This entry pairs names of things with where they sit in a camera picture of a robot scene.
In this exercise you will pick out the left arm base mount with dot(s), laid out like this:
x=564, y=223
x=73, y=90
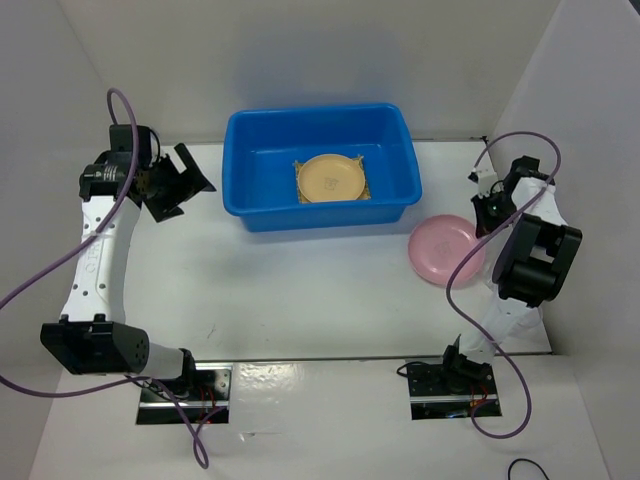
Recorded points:
x=206, y=401

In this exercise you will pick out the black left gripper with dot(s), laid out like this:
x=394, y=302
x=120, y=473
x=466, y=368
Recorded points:
x=187, y=184

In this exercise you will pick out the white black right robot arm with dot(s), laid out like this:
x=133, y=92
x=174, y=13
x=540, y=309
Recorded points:
x=530, y=269

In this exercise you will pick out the pink plastic plate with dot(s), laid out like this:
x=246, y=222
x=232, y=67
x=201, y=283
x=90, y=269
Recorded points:
x=438, y=244

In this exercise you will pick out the blue plastic bin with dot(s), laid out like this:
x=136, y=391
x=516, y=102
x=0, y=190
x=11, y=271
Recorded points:
x=262, y=149

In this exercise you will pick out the square bamboo woven tray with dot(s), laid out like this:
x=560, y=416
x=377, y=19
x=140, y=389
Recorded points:
x=300, y=167

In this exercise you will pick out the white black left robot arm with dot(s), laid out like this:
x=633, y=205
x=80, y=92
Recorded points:
x=92, y=336

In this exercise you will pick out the orange plastic plate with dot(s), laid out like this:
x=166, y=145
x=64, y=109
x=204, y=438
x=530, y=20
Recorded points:
x=330, y=178

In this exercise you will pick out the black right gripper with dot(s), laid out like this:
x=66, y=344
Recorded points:
x=484, y=221

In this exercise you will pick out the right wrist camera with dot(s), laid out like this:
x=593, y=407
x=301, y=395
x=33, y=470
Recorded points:
x=484, y=179

